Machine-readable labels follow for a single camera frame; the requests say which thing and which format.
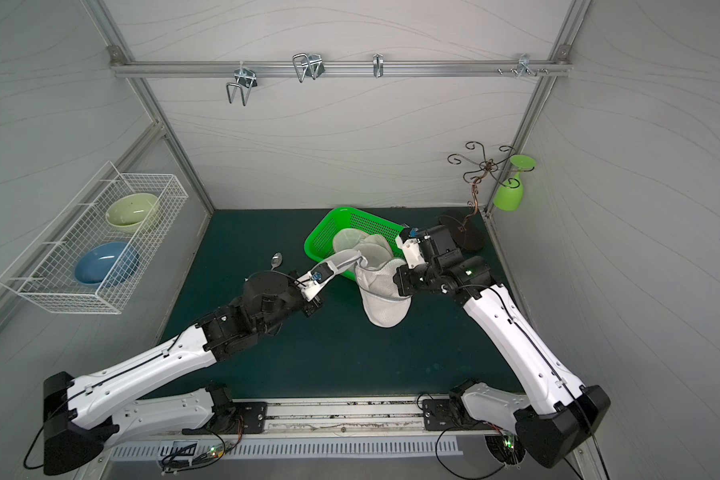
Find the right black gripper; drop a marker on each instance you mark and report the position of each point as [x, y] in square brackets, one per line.
[405, 280]

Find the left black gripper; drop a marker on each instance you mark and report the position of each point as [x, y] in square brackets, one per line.
[310, 299]

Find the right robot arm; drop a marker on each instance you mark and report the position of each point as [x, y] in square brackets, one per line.
[555, 411]

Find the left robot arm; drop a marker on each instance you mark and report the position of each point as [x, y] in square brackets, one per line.
[78, 415]

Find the metal spoon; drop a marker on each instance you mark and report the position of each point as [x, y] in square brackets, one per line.
[276, 261]

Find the green plastic basket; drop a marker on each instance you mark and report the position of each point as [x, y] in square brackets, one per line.
[318, 245]

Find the bronze cup tree stand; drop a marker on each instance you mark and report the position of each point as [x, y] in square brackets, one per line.
[460, 226]

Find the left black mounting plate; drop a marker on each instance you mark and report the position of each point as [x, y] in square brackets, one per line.
[233, 419]

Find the black mounting plate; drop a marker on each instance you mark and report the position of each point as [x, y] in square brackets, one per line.
[233, 419]
[449, 414]

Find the green plastic wine glass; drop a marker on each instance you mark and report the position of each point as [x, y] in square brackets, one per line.
[511, 191]

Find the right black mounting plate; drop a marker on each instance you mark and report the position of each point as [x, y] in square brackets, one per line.
[449, 414]

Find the light green bowl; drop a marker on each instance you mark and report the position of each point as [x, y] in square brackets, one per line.
[139, 212]

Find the blue bowl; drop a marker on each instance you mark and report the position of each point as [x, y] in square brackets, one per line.
[107, 265]

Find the small flat metal hook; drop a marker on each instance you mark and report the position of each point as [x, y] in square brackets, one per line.
[378, 65]

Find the looped metal hook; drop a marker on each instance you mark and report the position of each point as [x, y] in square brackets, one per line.
[308, 65]

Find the double prong metal hook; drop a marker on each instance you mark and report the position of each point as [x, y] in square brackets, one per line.
[244, 81]

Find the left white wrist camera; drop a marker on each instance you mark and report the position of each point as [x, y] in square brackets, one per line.
[313, 281]

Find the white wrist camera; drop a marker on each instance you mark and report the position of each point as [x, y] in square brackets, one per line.
[408, 242]
[313, 281]

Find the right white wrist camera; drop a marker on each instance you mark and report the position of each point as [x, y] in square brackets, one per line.
[408, 242]

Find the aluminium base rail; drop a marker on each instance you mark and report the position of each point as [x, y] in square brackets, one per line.
[340, 417]

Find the white slotted cable duct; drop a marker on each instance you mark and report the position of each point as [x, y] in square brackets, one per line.
[294, 448]

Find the round floor cable port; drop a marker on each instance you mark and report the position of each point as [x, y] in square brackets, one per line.
[506, 449]

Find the white wire wall basket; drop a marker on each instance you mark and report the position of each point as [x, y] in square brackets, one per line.
[43, 273]

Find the right metal rail hook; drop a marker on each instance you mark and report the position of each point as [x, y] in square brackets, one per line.
[523, 68]

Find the aluminium top rail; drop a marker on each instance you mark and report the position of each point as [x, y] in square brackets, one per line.
[393, 68]

